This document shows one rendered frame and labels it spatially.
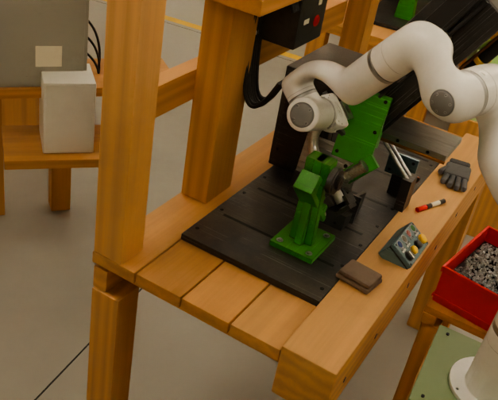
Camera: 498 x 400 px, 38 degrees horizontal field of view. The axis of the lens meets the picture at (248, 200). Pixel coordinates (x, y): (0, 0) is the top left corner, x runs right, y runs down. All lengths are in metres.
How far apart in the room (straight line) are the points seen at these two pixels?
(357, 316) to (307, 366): 0.22
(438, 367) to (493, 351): 0.18
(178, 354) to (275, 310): 1.15
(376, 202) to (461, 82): 0.89
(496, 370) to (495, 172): 0.44
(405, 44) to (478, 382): 0.75
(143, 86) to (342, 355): 0.75
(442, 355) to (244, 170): 0.90
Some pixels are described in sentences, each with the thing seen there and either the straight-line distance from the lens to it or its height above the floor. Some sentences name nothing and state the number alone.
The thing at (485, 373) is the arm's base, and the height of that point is 0.97.
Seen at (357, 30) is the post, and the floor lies 1.17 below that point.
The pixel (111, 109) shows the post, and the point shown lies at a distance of 1.68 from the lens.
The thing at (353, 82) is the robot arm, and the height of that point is 1.43.
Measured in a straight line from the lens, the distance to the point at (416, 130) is 2.26.
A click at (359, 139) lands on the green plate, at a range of 2.09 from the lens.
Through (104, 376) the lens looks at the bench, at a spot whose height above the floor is 0.47.
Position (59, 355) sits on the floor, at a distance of 2.88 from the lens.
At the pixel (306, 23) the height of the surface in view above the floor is 1.42.
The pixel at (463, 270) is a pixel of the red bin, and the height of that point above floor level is 0.88.
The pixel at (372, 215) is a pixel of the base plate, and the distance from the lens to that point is 2.22.
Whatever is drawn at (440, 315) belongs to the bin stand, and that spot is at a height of 0.79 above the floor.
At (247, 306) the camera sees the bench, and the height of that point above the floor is 0.87.
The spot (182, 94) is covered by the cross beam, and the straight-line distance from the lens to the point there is 1.97.
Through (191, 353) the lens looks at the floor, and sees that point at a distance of 2.92.
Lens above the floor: 2.04
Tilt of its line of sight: 32 degrees down
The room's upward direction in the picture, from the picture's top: 10 degrees clockwise
